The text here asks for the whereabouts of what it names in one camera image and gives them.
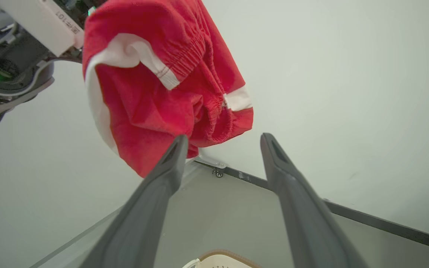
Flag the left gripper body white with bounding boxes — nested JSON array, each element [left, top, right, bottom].
[[0, 0, 85, 57]]

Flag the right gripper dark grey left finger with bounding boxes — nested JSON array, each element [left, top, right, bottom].
[[79, 134, 189, 268]]

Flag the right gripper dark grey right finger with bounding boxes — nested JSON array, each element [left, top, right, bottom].
[[260, 133, 369, 268]]

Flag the red shorts with white stripes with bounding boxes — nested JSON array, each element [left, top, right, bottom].
[[82, 0, 254, 178]]

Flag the cream perforated laundry basket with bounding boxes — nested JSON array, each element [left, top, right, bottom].
[[182, 249, 263, 268]]

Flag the black baseboard strip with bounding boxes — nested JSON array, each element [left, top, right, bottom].
[[194, 159, 429, 248]]

